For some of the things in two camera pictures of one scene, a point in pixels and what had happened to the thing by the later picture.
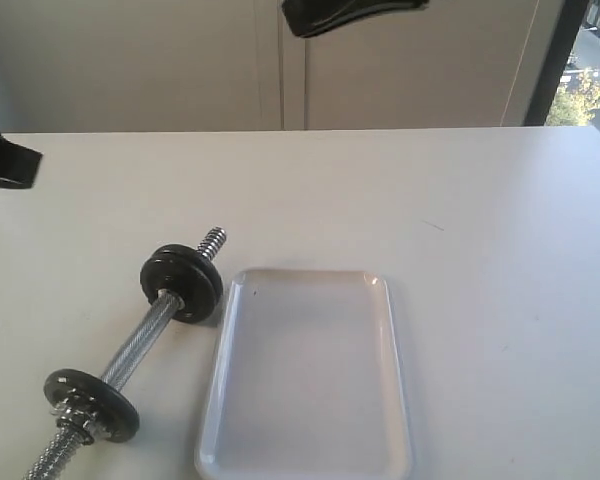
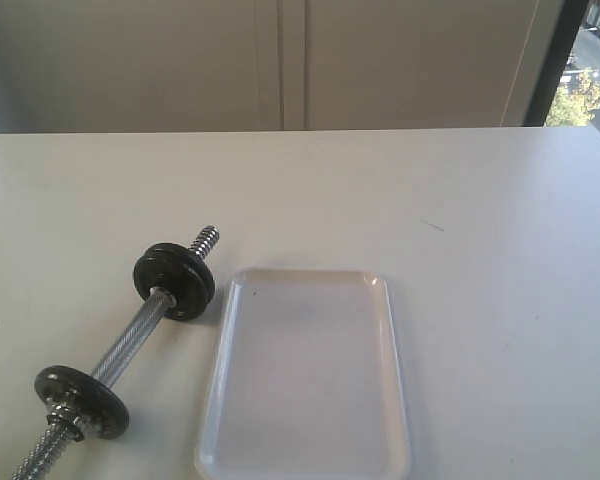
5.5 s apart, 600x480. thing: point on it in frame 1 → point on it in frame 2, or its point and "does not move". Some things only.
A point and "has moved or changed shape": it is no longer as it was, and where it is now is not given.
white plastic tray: x=306 y=382 does not move
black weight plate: x=113 y=412 has moved or changed shape
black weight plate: x=187 y=272 has moved or changed shape
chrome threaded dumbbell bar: x=65 y=442 has moved or changed shape
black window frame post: x=570 y=23 does not move
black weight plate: x=192 y=253 has moved or changed shape
